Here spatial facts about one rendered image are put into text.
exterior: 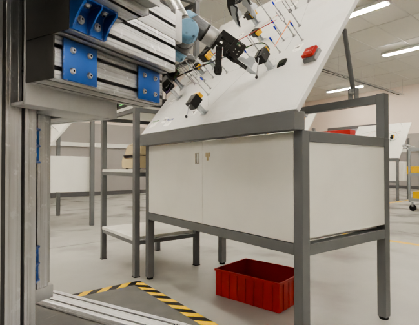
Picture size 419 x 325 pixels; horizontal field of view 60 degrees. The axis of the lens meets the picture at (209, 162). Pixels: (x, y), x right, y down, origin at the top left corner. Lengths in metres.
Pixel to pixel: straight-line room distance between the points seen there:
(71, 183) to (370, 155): 3.39
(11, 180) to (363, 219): 1.28
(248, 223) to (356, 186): 0.45
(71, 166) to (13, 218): 3.45
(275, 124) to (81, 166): 3.32
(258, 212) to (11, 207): 0.89
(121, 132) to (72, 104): 8.55
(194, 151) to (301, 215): 0.70
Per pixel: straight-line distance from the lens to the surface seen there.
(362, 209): 1.61
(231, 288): 1.94
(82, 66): 0.84
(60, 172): 4.30
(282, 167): 1.34
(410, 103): 13.21
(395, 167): 8.23
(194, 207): 1.78
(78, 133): 9.03
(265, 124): 1.35
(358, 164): 1.58
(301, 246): 1.31
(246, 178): 1.48
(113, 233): 2.59
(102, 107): 1.00
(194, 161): 1.77
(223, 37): 1.50
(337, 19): 1.64
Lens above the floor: 0.67
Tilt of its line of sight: 1 degrees up
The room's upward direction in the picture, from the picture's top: straight up
